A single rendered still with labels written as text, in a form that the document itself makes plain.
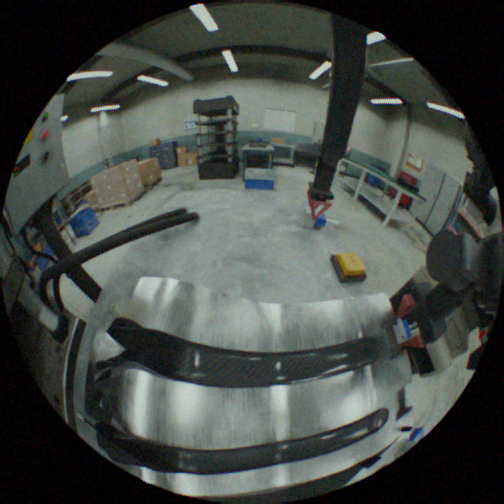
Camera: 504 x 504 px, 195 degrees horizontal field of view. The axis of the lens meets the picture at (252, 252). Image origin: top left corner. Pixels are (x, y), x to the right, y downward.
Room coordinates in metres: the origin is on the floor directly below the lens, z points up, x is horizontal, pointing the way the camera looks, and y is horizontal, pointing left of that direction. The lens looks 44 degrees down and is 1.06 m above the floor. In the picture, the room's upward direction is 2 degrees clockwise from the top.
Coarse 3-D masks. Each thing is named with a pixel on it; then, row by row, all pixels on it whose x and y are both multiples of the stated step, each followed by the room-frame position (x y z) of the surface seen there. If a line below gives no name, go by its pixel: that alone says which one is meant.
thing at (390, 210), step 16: (352, 160) 3.55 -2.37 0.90; (336, 176) 4.15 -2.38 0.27; (384, 176) 2.38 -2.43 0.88; (368, 192) 3.21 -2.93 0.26; (384, 192) 3.10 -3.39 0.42; (400, 192) 1.91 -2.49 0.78; (416, 192) 2.12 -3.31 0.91; (384, 208) 2.30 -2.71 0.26; (416, 208) 2.02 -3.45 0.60; (384, 224) 1.92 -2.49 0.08
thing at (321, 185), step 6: (318, 174) 0.41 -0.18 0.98; (330, 174) 0.40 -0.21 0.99; (318, 180) 0.41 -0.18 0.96; (324, 180) 0.40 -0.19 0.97; (330, 180) 0.40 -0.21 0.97; (312, 186) 0.43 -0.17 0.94; (318, 186) 0.40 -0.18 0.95; (324, 186) 0.40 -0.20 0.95; (330, 186) 0.40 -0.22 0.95; (318, 192) 0.38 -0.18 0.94; (324, 192) 0.39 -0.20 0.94; (330, 192) 0.40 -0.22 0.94; (330, 198) 0.37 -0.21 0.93
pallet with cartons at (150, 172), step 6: (138, 162) 3.93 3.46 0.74; (144, 162) 3.41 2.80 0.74; (150, 162) 3.66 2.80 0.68; (156, 162) 4.01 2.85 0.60; (138, 168) 3.32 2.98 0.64; (144, 168) 3.35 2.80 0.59; (150, 168) 3.59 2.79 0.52; (156, 168) 3.92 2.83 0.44; (144, 174) 3.34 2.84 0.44; (150, 174) 3.52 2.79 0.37; (156, 174) 3.84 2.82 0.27; (144, 180) 3.33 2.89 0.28; (150, 180) 3.44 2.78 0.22; (156, 180) 3.75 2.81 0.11; (144, 186) 3.64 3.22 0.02; (150, 186) 3.36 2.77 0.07
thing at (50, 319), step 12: (0, 240) -0.05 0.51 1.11; (0, 252) -0.06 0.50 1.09; (12, 252) -0.06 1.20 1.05; (0, 264) -0.08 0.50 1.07; (24, 276) -0.08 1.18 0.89; (24, 288) -0.06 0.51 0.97; (24, 300) -0.08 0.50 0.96; (36, 300) -0.05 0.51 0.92; (36, 312) -0.08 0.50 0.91; (48, 312) -0.05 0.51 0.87; (60, 312) -0.03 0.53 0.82; (48, 324) -0.08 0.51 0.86; (60, 324) -0.06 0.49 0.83; (60, 336) -0.09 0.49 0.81
